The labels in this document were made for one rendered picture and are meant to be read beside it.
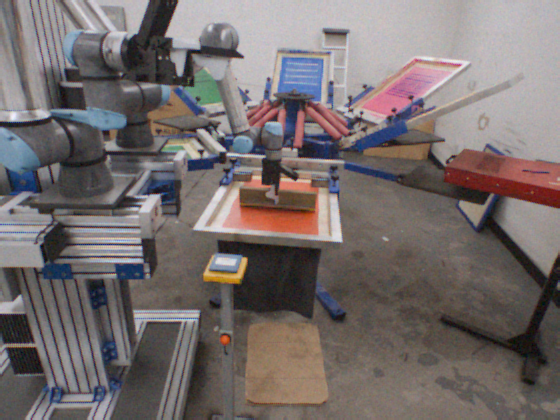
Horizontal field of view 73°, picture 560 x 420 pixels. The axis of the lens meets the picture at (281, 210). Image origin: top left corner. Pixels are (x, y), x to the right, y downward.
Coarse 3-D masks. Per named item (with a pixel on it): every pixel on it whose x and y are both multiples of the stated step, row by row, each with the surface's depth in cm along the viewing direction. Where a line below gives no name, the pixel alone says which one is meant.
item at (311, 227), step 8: (288, 184) 207; (296, 184) 208; (304, 184) 208; (312, 216) 172; (272, 224) 164; (280, 224) 164; (288, 224) 164; (296, 224) 164; (304, 224) 165; (312, 224) 165; (288, 232) 158; (296, 232) 158; (304, 232) 158; (312, 232) 159
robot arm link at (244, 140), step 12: (216, 24) 137; (204, 36) 137; (216, 36) 135; (228, 36) 138; (228, 48) 138; (228, 60) 138; (228, 72) 140; (228, 84) 141; (228, 96) 142; (240, 96) 145; (228, 108) 144; (240, 108) 145; (228, 120) 148; (240, 120) 146; (240, 132) 147; (240, 144) 147; (252, 144) 150
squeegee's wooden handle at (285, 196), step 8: (240, 192) 174; (248, 192) 174; (256, 192) 174; (264, 192) 173; (280, 192) 172; (288, 192) 172; (296, 192) 172; (304, 192) 172; (312, 192) 172; (240, 200) 176; (248, 200) 176; (256, 200) 175; (264, 200) 175; (272, 200) 174; (280, 200) 174; (288, 200) 174; (296, 200) 173; (304, 200) 173; (312, 200) 172; (312, 208) 174
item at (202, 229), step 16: (304, 176) 214; (224, 192) 184; (208, 208) 167; (336, 208) 172; (208, 224) 158; (336, 224) 158; (240, 240) 149; (256, 240) 148; (272, 240) 148; (288, 240) 147; (304, 240) 146; (320, 240) 146; (336, 240) 146
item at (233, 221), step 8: (248, 184) 205; (256, 184) 205; (280, 184) 207; (232, 208) 176; (240, 208) 177; (232, 216) 169; (224, 224) 162; (232, 224) 162; (240, 224) 162; (248, 224) 163; (256, 224) 163; (264, 224) 163
